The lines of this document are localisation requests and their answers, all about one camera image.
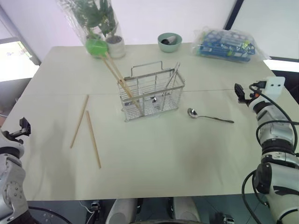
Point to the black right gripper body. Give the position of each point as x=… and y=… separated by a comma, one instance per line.
x=248, y=99

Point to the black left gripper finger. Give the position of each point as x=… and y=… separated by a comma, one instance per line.
x=28, y=128
x=23, y=124

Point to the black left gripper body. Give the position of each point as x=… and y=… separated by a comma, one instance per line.
x=14, y=135

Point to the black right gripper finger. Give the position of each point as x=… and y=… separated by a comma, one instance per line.
x=242, y=92
x=237, y=92

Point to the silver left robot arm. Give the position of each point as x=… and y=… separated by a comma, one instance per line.
x=11, y=186

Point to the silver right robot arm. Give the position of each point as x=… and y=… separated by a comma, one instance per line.
x=279, y=134

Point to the plastic bag of blue packages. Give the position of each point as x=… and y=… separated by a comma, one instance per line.
x=224, y=44

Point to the wooden chopstick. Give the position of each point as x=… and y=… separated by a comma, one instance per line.
x=79, y=122
x=116, y=69
x=93, y=139
x=112, y=72

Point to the silver metal chopstick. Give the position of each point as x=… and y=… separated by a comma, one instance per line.
x=172, y=75
x=175, y=75

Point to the pale green bowl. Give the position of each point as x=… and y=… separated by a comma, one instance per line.
x=170, y=47

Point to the small silver metal spoon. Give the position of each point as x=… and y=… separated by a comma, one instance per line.
x=154, y=100

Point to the black round floor base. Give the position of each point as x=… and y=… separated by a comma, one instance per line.
x=46, y=213

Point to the black and white object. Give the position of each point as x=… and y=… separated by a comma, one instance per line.
x=171, y=38

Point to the plant in green pot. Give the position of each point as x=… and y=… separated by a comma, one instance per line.
x=95, y=46

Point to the potted plant in wrap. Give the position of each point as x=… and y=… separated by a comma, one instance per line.
x=70, y=18

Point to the plant in white pot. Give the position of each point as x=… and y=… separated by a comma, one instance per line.
x=116, y=47

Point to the grey rounded shape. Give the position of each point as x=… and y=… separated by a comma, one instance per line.
x=120, y=211
x=185, y=210

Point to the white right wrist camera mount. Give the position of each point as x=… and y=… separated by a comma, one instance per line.
x=276, y=85

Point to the black window frame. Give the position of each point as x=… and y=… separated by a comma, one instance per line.
x=233, y=14

